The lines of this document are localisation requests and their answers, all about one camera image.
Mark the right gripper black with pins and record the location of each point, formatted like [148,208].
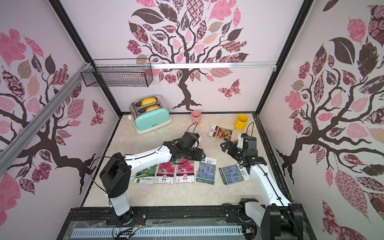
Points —
[231,148]

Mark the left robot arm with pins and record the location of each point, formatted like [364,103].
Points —
[119,170]

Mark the hollyhock seed packet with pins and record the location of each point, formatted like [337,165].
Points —
[165,173]
[185,171]

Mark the toast slice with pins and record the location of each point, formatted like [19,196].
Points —
[148,101]
[152,108]

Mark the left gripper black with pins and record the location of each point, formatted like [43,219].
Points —
[198,155]

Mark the pink cup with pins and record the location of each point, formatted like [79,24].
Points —
[196,117]

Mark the green gourd seed packet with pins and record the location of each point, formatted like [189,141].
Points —
[146,176]

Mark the yellow mug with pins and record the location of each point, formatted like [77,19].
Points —
[241,122]

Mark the white slotted cable duct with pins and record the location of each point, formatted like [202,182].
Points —
[153,233]

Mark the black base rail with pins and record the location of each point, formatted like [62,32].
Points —
[173,216]

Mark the black wire basket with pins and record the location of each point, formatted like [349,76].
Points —
[135,73]

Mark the toast slice front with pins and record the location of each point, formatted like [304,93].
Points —
[152,108]

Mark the toast slice rear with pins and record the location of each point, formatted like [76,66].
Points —
[148,101]

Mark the aluminium rail left wall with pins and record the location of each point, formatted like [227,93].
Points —
[13,150]

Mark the lavender seed packet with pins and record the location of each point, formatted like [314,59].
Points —
[234,174]
[207,171]

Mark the mint green toaster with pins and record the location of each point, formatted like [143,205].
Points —
[147,122]

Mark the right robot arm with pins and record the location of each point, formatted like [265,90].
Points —
[277,218]

